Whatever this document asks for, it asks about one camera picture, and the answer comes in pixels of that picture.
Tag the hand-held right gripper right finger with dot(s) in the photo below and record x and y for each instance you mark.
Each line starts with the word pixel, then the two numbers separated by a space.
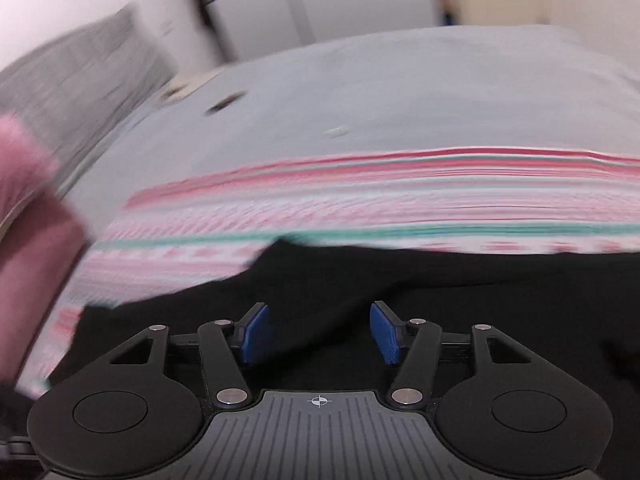
pixel 385 335

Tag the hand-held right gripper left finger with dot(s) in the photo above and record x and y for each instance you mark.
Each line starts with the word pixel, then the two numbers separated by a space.
pixel 255 334

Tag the black pants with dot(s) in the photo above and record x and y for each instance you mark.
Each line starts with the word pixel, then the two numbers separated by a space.
pixel 325 280

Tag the striped patterned blanket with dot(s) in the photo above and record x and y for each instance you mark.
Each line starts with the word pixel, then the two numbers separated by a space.
pixel 350 195

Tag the pink velvet pillow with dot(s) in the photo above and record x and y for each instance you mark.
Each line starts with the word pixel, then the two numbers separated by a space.
pixel 25 170
pixel 35 285

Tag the small white scrap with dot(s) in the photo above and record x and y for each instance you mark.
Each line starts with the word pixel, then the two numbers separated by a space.
pixel 336 131

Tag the small black object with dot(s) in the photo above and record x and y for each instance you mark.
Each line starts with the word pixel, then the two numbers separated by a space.
pixel 222 104

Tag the grey bed sheet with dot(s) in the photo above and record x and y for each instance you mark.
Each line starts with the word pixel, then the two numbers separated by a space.
pixel 400 85

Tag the beige cloth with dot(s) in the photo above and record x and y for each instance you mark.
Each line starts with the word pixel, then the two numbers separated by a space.
pixel 177 89

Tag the white and taupe wardrobe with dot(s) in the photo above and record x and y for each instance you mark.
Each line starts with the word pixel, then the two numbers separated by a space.
pixel 300 0

